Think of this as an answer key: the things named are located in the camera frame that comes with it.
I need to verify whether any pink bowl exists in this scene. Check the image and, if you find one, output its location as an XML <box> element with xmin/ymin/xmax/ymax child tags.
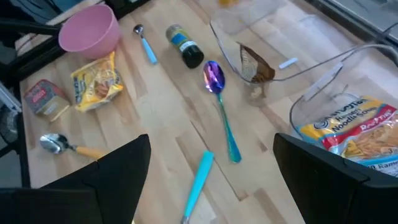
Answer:
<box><xmin>58</xmin><ymin>3</ymin><xmax>122</xmax><ymax>60</ymax></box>

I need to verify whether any silver aluminium extrusion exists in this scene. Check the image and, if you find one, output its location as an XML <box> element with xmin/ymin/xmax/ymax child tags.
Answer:
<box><xmin>0</xmin><ymin>83</ymin><xmax>16</xmax><ymax>111</ymax></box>

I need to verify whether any spoon with yellow handle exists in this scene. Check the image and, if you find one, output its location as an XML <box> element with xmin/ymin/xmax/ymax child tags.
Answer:
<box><xmin>39</xmin><ymin>133</ymin><xmax>108</xmax><ymax>160</ymax></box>

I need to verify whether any small spoon light blue handle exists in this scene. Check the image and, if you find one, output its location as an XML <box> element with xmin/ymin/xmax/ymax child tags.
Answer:
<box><xmin>132</xmin><ymin>24</ymin><xmax>159</xmax><ymax>65</ymax></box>

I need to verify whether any iridescent purple teal spoon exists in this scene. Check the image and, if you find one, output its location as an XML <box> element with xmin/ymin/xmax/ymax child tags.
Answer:
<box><xmin>202</xmin><ymin>60</ymin><xmax>243</xmax><ymax>164</ymax></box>

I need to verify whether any red and gold spice tin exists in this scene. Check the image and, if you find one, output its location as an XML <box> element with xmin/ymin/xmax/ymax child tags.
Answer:
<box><xmin>24</xmin><ymin>78</ymin><xmax>71</xmax><ymax>123</ymax></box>

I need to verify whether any light-blue utensil handle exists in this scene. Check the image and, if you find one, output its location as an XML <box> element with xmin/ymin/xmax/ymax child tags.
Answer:
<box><xmin>180</xmin><ymin>151</ymin><xmax>215</xmax><ymax>224</ymax></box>

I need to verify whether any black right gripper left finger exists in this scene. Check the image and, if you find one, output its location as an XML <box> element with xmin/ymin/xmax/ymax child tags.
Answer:
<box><xmin>82</xmin><ymin>133</ymin><xmax>152</xmax><ymax>224</ymax></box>

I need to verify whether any yellow ramen noodle pack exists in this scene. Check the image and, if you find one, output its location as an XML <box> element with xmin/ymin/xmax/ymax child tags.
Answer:
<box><xmin>70</xmin><ymin>51</ymin><xmax>124</xmax><ymax>113</ymax></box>

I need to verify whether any orange spice bottle black cap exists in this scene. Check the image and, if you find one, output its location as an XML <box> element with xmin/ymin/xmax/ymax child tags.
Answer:
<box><xmin>165</xmin><ymin>24</ymin><xmax>205</xmax><ymax>69</ymax></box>

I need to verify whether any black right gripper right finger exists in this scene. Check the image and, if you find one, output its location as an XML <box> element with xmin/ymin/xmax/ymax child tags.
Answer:
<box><xmin>272</xmin><ymin>133</ymin><xmax>369</xmax><ymax>224</ymax></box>

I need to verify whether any clear plastic bin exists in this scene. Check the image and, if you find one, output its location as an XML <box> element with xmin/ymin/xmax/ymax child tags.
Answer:
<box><xmin>208</xmin><ymin>12</ymin><xmax>358</xmax><ymax>108</ymax></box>
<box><xmin>289</xmin><ymin>43</ymin><xmax>398</xmax><ymax>187</ymax></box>
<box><xmin>214</xmin><ymin>0</ymin><xmax>290</xmax><ymax>35</ymax></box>

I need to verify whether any brown spice jar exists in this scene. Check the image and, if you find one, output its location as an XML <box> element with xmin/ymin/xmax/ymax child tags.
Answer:
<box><xmin>238</xmin><ymin>42</ymin><xmax>276</xmax><ymax>84</ymax></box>

